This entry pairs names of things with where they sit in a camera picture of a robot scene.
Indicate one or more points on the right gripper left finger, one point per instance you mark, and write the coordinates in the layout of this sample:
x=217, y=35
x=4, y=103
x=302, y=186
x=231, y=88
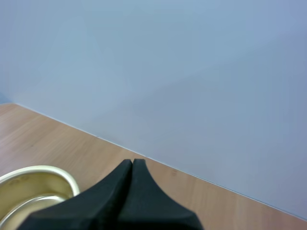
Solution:
x=103, y=203

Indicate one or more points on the gold-coloured pot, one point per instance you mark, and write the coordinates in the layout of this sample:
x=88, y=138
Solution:
x=28, y=187

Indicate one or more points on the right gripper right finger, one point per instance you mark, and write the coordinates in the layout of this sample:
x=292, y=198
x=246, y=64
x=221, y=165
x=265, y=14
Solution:
x=153, y=206

